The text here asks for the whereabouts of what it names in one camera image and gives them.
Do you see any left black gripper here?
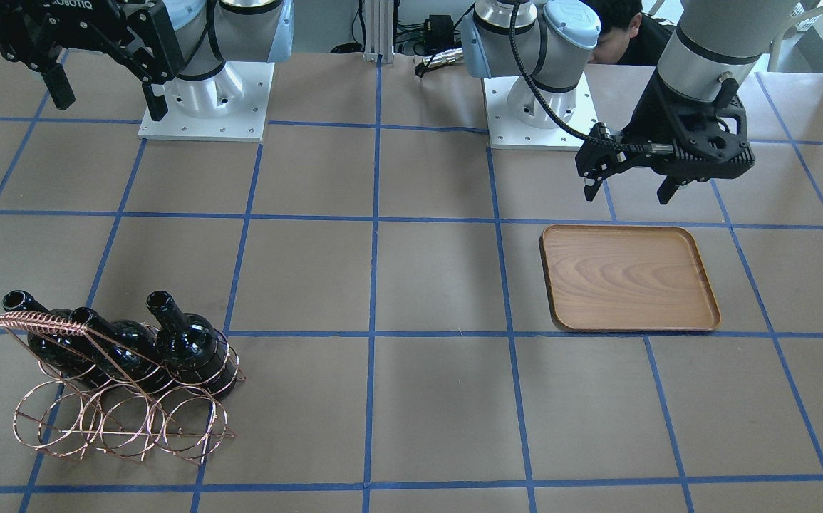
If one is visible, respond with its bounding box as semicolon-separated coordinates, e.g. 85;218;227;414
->
575;71;754;205

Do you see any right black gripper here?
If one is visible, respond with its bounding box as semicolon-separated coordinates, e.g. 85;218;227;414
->
0;1;184;121

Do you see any dark wine bottle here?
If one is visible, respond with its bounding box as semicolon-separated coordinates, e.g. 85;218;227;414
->
3;290;111;389
71;306;172;394
146;290;237;400

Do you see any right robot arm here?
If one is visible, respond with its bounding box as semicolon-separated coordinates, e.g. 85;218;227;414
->
0;1;294;121

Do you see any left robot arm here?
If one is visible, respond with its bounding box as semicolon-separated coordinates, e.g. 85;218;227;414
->
460;1;794;204

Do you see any wooden tray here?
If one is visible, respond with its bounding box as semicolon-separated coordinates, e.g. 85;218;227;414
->
539;224;721;332

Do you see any person in black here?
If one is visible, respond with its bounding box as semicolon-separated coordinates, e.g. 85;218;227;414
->
583;1;676;67

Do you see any white chair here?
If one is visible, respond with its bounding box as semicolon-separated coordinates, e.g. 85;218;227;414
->
767;1;823;72

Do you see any black power adapter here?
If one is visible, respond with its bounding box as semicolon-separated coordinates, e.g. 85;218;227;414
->
424;14;454;40

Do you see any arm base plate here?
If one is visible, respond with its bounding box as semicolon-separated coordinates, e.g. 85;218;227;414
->
482;74;597;152
138;62;275;143

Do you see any aluminium frame post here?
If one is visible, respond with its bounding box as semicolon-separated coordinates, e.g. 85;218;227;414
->
361;0;397;67

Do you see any copper wire wine basket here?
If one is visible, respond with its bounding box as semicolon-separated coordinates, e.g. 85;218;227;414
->
0;311;247;465

